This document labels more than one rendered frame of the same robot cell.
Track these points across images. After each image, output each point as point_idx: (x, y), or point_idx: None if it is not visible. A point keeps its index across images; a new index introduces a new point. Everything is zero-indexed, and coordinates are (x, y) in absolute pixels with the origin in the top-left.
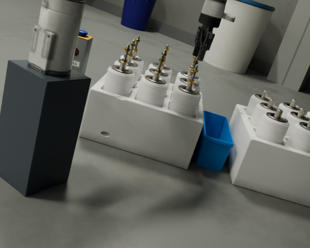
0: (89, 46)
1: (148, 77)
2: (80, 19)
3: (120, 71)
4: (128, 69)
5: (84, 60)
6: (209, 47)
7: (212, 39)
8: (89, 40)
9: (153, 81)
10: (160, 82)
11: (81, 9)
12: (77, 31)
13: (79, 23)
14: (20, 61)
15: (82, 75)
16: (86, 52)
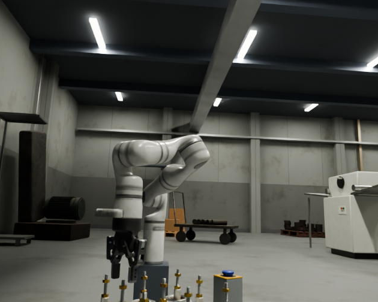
0: (222, 287)
1: (148, 300)
2: (144, 231)
3: (170, 295)
4: (174, 299)
5: (215, 299)
6: (107, 255)
7: (107, 243)
8: (216, 277)
9: (138, 299)
10: (134, 301)
11: (144, 225)
12: (143, 237)
13: (144, 233)
14: (165, 262)
15: (140, 265)
16: (215, 290)
